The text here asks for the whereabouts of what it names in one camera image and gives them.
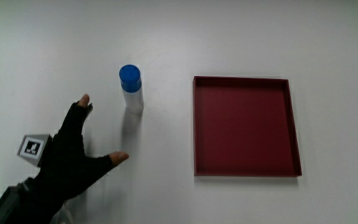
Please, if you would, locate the person's left hand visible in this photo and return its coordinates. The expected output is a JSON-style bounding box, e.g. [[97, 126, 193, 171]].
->
[[17, 93, 130, 203]]

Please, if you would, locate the dark red square tray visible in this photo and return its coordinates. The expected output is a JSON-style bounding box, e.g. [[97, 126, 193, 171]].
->
[[192, 75, 303, 177]]

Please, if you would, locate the person's left forearm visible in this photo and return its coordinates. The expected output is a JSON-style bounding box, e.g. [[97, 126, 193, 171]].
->
[[0, 177, 65, 224]]

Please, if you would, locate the white desk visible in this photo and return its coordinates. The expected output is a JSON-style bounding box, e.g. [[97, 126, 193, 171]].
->
[[0, 0, 358, 224]]

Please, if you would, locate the blue-capped white glue stick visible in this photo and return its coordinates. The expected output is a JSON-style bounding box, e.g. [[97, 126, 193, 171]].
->
[[119, 64, 145, 114]]

